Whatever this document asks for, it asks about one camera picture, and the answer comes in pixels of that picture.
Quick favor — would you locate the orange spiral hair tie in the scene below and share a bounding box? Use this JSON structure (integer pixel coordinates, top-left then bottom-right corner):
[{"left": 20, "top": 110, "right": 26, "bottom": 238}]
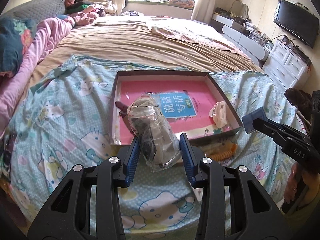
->
[{"left": 208, "top": 143, "right": 238, "bottom": 163}]

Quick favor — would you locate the cream hair claw clip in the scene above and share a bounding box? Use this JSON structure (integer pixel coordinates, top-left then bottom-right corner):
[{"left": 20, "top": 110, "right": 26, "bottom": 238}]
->
[{"left": 209, "top": 101, "right": 228, "bottom": 129}]

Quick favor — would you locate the bag of dark jewelry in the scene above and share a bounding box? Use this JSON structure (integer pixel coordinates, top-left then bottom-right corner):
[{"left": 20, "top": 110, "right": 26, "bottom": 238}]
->
[{"left": 126, "top": 93, "right": 181, "bottom": 172}]

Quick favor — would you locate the person's right hand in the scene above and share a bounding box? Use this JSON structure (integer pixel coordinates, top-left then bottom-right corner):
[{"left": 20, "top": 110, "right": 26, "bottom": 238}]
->
[{"left": 284, "top": 163, "right": 303, "bottom": 204}]

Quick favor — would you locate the white drawer cabinet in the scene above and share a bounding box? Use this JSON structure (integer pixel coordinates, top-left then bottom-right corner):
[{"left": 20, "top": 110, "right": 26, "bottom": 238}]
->
[{"left": 263, "top": 40, "right": 311, "bottom": 91}]

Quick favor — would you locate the Hello Kitty blue sheet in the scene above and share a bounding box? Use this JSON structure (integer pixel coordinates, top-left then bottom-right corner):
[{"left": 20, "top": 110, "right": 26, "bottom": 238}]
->
[{"left": 0, "top": 55, "right": 307, "bottom": 240}]

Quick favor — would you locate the dark cardboard tray box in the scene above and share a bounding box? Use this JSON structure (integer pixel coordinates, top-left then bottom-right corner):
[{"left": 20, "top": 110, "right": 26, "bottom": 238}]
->
[{"left": 109, "top": 70, "right": 242, "bottom": 145}]

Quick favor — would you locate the white grey low cabinet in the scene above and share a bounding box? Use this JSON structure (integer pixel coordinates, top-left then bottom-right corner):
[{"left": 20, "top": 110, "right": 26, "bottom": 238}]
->
[{"left": 209, "top": 14, "right": 269, "bottom": 68}]

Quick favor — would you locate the pink book with blue label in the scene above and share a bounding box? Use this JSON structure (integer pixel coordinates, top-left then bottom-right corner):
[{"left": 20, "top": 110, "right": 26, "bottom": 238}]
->
[{"left": 120, "top": 81, "right": 232, "bottom": 139}]

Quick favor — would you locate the black flat television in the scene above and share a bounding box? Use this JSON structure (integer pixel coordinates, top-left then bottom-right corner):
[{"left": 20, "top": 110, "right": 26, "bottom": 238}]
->
[{"left": 273, "top": 0, "right": 319, "bottom": 48}]

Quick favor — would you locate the pink floral thin blanket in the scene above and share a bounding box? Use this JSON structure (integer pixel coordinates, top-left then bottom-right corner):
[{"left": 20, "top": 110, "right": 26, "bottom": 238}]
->
[{"left": 146, "top": 16, "right": 249, "bottom": 59}]

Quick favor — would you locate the pink quilt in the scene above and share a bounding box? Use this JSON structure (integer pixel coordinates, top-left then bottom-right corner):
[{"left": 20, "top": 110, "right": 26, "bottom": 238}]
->
[{"left": 1, "top": 17, "right": 72, "bottom": 134}]

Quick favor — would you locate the cream curtain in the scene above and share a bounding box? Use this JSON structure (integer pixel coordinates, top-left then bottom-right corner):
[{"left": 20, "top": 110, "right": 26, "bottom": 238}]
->
[{"left": 190, "top": 0, "right": 221, "bottom": 25}]

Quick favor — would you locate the tan bed blanket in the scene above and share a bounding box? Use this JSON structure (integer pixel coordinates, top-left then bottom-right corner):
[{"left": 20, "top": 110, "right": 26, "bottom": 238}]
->
[{"left": 27, "top": 16, "right": 261, "bottom": 87}]

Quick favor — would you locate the dark floral pillow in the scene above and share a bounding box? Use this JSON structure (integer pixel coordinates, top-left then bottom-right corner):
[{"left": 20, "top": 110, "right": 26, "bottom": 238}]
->
[{"left": 1, "top": 17, "right": 36, "bottom": 77}]

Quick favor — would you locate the pink plush toy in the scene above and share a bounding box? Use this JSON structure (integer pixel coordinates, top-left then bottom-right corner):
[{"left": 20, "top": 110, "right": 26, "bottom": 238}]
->
[{"left": 69, "top": 12, "right": 99, "bottom": 26}]

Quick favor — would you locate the pile of clothes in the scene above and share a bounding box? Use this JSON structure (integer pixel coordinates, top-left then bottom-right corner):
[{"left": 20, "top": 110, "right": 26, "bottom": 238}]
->
[{"left": 65, "top": 0, "right": 117, "bottom": 17}]

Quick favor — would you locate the grey quilted headboard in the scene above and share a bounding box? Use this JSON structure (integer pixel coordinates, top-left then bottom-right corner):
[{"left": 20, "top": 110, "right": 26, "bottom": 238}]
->
[{"left": 1, "top": 0, "right": 65, "bottom": 23}]

